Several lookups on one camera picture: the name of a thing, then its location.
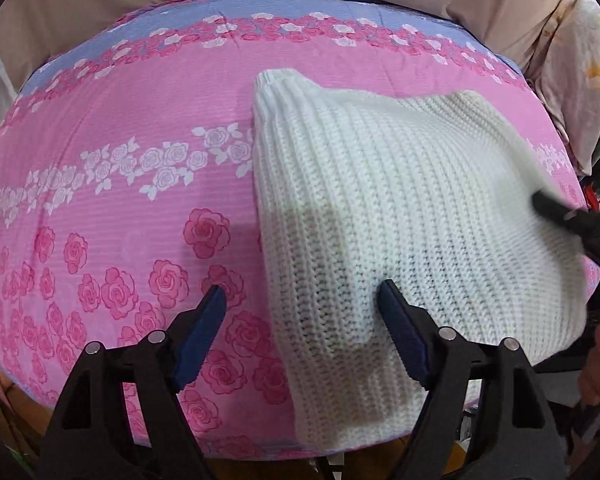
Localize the pale patterned pillow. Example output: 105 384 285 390
527 0 600 176

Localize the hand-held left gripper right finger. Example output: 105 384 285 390
377 279 571 480

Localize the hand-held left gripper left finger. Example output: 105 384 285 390
40 284 228 480

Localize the white red black knit sweater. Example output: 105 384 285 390
252 67 593 453

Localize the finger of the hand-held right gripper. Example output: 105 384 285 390
531 189 583 233

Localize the pink floral blanket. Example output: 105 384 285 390
0 0 600 461

